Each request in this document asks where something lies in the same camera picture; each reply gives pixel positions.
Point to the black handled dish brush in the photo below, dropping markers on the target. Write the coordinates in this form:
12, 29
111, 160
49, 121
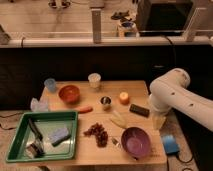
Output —
35, 149

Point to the small metal clip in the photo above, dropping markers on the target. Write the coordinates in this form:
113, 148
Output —
115, 142

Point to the yellow banana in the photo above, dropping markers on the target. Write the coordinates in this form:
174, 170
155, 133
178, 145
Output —
118, 119

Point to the blue sponge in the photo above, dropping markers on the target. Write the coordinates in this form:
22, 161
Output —
59, 135

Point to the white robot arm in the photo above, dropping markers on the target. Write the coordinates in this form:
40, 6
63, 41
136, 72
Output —
170, 91

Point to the clear plastic cup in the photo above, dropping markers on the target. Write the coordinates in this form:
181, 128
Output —
94, 80

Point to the white vertical post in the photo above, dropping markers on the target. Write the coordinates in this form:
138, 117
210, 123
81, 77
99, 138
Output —
96, 24

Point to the orange candle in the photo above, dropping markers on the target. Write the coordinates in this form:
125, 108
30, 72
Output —
124, 98

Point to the orange carrot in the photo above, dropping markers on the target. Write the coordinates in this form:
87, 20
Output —
83, 110

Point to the black monitor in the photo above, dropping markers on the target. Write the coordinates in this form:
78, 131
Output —
162, 17

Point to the green plastic tray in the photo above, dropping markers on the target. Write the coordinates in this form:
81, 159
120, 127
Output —
44, 136

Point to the blue plastic cup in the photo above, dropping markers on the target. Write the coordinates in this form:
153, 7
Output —
50, 84

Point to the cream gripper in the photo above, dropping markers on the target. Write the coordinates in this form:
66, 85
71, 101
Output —
158, 120

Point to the purple bowl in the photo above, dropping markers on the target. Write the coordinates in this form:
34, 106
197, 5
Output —
136, 142

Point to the red bowl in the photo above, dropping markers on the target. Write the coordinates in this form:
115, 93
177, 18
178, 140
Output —
69, 94

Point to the dark red grape bunch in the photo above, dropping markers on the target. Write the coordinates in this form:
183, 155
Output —
98, 131

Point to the blue box on floor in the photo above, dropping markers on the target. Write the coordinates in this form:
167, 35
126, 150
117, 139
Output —
170, 145

